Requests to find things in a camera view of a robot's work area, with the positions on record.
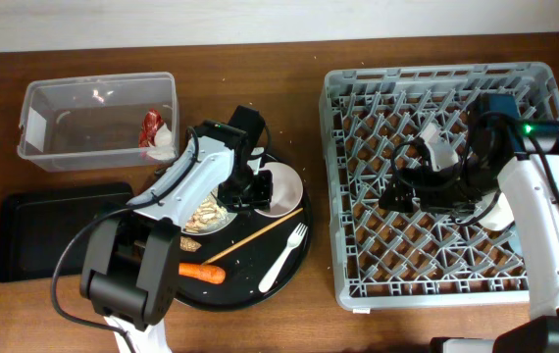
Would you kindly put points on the red snack wrapper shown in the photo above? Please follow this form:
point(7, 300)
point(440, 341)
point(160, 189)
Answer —
point(149, 128)

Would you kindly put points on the pink bowl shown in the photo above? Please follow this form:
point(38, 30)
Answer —
point(287, 190)

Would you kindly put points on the clear plastic bin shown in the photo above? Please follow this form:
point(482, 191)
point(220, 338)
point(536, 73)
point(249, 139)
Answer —
point(93, 122)

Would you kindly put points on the orange carrot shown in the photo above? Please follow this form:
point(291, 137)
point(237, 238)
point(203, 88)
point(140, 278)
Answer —
point(207, 273)

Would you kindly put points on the round black tray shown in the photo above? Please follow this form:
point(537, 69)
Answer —
point(246, 266)

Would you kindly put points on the blue cup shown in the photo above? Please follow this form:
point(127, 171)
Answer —
point(514, 243)

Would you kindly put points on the grey dishwasher rack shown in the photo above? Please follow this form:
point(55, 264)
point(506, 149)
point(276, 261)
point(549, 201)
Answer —
point(383, 259)

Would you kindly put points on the grey plate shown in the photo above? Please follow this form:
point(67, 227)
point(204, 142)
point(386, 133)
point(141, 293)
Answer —
point(211, 225)

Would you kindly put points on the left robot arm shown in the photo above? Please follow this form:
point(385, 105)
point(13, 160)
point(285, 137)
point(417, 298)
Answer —
point(130, 270)

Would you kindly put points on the white cup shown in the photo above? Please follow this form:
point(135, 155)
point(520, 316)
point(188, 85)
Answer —
point(499, 216)

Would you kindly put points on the white plastic fork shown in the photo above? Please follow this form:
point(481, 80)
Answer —
point(293, 241)

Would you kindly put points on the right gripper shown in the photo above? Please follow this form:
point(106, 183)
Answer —
point(405, 191)

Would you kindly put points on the wooden chopstick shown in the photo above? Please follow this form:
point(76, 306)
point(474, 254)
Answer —
point(252, 236)

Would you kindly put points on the white tissue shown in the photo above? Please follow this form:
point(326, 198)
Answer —
point(161, 146)

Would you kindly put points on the food scraps pile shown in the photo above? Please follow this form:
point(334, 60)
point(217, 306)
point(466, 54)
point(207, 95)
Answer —
point(206, 216)

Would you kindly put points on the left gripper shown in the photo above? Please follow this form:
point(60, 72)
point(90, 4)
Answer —
point(261, 201)

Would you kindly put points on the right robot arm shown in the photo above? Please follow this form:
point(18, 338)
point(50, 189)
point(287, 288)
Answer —
point(508, 174)

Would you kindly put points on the brown food chunk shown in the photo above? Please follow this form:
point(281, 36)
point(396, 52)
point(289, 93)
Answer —
point(188, 244)

